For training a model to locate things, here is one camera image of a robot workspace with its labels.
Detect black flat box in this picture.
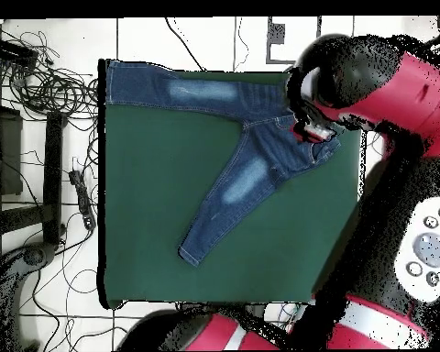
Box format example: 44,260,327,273
0,37,40,62

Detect black power strip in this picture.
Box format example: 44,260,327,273
68,169,97,231

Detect blue denim jeans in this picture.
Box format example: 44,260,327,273
104,60,342,268

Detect grey wheeled stand leg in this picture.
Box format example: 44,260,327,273
0,241,58,351

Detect black cable tangle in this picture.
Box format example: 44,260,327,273
0,21,100,122

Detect dark green table cloth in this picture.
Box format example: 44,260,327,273
96,58,364,311

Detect dark square case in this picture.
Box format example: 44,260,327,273
0,104,24,196

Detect grey square frame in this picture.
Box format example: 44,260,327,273
265,16,322,66

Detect black stand bar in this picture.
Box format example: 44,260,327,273
41,110,68,246

